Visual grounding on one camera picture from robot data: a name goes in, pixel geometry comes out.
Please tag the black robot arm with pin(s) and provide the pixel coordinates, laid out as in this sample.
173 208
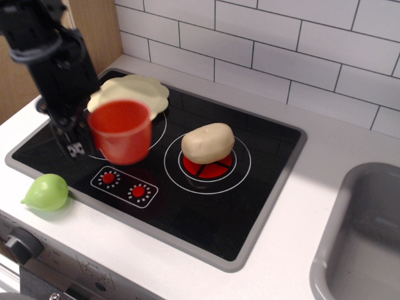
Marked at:
44 17

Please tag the cream scalloped plate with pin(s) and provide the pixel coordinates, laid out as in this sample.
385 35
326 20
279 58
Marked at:
132 87

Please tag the grey oven front panel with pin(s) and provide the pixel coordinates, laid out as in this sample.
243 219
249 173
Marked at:
78 263

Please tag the grey oven knob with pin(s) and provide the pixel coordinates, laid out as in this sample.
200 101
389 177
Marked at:
23 245

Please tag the grey sink basin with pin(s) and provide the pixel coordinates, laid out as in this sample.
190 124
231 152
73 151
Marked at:
358 254

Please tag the beige toy potato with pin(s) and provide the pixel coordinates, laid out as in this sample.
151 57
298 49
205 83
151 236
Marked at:
208 144

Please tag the wooden side panel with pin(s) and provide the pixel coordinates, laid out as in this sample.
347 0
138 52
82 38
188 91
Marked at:
98 24

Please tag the orange plastic cup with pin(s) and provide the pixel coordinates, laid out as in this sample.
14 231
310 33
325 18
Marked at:
122 131

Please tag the black toy stovetop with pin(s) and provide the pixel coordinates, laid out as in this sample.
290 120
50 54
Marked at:
213 212

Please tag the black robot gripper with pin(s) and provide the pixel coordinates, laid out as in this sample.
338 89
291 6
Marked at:
63 72

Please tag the green toy pear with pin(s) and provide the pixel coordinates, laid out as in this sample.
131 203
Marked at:
49 192

